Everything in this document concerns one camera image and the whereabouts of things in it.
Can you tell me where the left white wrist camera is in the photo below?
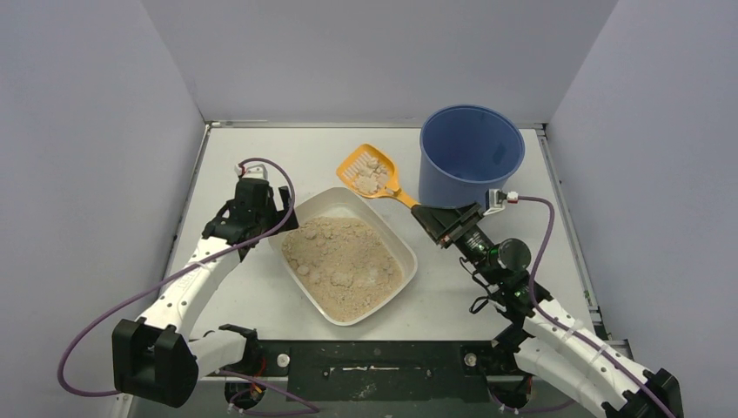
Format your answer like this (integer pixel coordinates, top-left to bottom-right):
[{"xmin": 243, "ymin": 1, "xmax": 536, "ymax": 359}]
[{"xmin": 235, "ymin": 164, "xmax": 268, "ymax": 180}]

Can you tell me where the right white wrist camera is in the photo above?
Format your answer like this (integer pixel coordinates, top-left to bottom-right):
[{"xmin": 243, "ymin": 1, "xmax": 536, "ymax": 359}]
[{"xmin": 483, "ymin": 189, "xmax": 519, "ymax": 216}]

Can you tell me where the beige cat litter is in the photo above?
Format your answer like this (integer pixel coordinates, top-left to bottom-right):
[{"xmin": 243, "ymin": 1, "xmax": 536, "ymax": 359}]
[{"xmin": 281, "ymin": 217, "xmax": 404, "ymax": 322}]

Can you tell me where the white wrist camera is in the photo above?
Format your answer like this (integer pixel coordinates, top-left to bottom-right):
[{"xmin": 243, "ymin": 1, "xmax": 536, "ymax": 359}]
[
  {"xmin": 483, "ymin": 189, "xmax": 519, "ymax": 216},
  {"xmin": 235, "ymin": 164, "xmax": 268, "ymax": 180}
]

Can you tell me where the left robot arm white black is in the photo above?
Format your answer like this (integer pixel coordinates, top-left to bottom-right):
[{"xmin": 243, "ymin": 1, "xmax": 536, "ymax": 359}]
[{"xmin": 111, "ymin": 175, "xmax": 299, "ymax": 408}]

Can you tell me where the blue plastic bucket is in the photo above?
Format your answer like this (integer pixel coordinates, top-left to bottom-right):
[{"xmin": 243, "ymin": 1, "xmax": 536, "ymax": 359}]
[{"xmin": 418, "ymin": 104, "xmax": 526, "ymax": 208}]

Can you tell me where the orange plastic litter scoop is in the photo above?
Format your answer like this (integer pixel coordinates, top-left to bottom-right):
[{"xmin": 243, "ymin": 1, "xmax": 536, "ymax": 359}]
[{"xmin": 336, "ymin": 144, "xmax": 418, "ymax": 208}]

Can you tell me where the white plastic litter tray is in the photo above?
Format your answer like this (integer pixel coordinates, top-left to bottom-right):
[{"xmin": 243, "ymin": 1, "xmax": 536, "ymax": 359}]
[{"xmin": 268, "ymin": 187, "xmax": 419, "ymax": 327}]

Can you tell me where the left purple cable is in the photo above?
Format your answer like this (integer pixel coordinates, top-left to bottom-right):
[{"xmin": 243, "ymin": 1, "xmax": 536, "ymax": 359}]
[{"xmin": 57, "ymin": 158, "xmax": 297, "ymax": 399}]

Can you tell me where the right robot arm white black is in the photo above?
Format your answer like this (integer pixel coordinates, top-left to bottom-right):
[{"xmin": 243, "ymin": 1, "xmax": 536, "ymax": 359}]
[{"xmin": 411, "ymin": 204, "xmax": 684, "ymax": 417}]

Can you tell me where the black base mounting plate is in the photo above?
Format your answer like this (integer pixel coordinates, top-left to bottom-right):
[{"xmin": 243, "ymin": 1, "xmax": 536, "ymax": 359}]
[{"xmin": 228, "ymin": 340, "xmax": 533, "ymax": 407}]

